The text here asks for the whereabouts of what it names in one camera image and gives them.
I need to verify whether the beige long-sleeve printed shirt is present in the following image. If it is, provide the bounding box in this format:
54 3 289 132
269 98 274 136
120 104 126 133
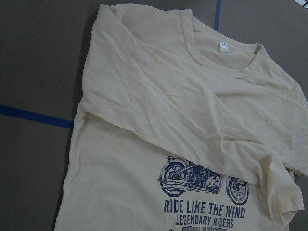
55 4 308 231

